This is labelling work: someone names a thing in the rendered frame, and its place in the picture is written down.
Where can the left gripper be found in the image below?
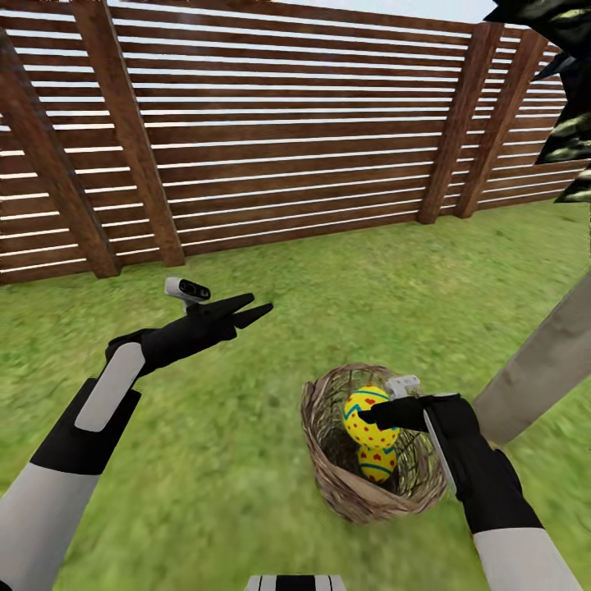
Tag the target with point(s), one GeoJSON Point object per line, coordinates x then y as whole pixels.
{"type": "Point", "coordinates": [205, 326]}

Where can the wicker basket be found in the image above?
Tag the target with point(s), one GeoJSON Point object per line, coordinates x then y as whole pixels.
{"type": "Point", "coordinates": [344, 491]}

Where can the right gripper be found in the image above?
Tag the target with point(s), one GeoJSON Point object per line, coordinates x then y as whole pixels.
{"type": "Point", "coordinates": [390, 414]}

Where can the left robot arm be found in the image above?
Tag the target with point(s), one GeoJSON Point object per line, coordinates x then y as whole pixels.
{"type": "Point", "coordinates": [40, 512]}

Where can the tree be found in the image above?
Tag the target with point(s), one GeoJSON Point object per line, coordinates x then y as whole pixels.
{"type": "Point", "coordinates": [557, 356]}

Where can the easter egg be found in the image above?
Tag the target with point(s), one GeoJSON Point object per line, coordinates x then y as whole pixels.
{"type": "Point", "coordinates": [358, 430]}
{"type": "Point", "coordinates": [376, 464]}

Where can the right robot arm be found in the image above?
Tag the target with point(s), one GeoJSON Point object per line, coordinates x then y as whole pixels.
{"type": "Point", "coordinates": [515, 549]}

